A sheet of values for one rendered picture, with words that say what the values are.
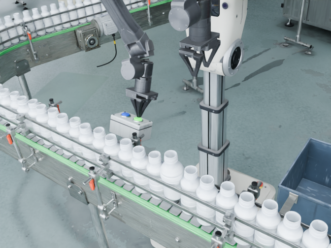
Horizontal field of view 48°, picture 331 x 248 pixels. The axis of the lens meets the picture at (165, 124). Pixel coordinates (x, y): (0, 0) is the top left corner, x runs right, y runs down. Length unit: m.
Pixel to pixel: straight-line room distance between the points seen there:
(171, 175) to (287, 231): 0.34
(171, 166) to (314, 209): 0.53
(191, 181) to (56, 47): 1.79
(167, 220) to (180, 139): 1.91
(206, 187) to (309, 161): 0.70
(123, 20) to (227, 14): 0.41
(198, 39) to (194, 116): 2.35
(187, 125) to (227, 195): 2.22
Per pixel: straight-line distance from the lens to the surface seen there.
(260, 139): 3.04
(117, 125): 1.36
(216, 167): 1.89
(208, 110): 1.71
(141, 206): 1.22
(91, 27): 2.59
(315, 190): 1.64
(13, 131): 1.50
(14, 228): 2.67
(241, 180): 2.31
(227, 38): 1.48
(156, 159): 1.09
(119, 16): 1.23
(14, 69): 2.55
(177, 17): 0.88
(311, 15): 4.90
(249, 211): 0.99
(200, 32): 0.96
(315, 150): 1.58
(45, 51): 2.61
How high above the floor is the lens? 1.87
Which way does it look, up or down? 36 degrees down
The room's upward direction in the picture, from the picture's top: 5 degrees counter-clockwise
